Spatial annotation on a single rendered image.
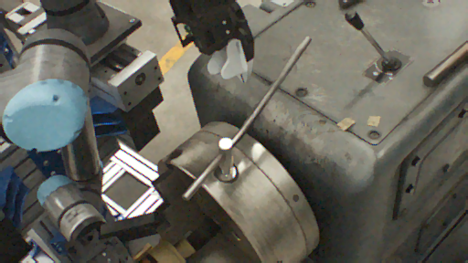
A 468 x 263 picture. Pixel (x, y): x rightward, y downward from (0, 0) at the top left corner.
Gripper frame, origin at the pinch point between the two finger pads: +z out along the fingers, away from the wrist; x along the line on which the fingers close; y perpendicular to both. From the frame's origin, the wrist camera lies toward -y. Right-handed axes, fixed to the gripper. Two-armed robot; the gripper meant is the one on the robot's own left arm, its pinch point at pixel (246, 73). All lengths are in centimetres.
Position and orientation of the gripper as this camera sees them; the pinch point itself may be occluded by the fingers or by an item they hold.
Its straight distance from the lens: 84.6
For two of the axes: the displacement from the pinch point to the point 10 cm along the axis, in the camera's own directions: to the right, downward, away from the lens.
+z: 3.0, 7.6, 5.8
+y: -7.2, 5.8, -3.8
